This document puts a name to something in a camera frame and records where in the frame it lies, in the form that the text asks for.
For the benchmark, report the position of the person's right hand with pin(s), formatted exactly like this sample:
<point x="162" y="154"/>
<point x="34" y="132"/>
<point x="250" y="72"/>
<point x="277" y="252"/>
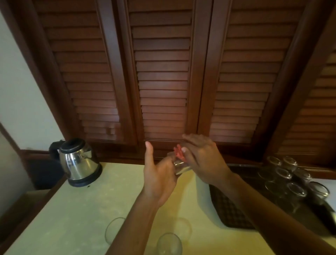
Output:
<point x="207" y="163"/>

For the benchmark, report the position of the person's left hand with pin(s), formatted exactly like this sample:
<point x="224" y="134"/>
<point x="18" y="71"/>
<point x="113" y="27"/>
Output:
<point x="157" y="181"/>

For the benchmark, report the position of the person's left thumb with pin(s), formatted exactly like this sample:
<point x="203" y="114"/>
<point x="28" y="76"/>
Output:
<point x="149" y="155"/>

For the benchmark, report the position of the person's right thumb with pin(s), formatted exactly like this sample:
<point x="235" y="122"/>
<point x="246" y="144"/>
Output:
<point x="187" y="156"/>

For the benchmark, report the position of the red cloth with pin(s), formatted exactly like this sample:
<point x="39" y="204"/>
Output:
<point x="180" y="153"/>

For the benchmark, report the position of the small clear drinking glass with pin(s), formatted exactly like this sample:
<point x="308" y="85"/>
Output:
<point x="181" y="168"/>

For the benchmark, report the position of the person's left forearm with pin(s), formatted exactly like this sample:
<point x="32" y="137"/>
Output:
<point x="133" y="228"/>

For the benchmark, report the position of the person's right forearm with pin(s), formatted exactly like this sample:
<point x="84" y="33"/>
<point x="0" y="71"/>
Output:
<point x="273" y="218"/>

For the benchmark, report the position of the black kettle base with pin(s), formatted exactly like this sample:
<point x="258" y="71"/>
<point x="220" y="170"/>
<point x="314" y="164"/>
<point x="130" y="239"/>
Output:
<point x="90" y="180"/>

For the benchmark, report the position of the dark serving tray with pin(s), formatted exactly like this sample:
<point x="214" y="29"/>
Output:
<point x="228" y="210"/>

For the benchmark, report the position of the stainless steel electric kettle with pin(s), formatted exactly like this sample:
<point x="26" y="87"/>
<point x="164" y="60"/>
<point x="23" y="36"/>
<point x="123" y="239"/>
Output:
<point x="77" y="157"/>

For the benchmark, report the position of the clear stemless glass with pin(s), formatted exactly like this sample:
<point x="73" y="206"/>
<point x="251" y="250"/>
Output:
<point x="185" y="228"/>
<point x="113" y="231"/>
<point x="169" y="245"/>

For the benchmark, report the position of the brown louvered wooden door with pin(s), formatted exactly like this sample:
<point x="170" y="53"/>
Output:
<point x="246" y="78"/>
<point x="86" y="78"/>
<point x="312" y="120"/>
<point x="162" y="78"/>

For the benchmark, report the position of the group of upturned clear glasses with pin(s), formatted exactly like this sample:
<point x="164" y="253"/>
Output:
<point x="288" y="181"/>

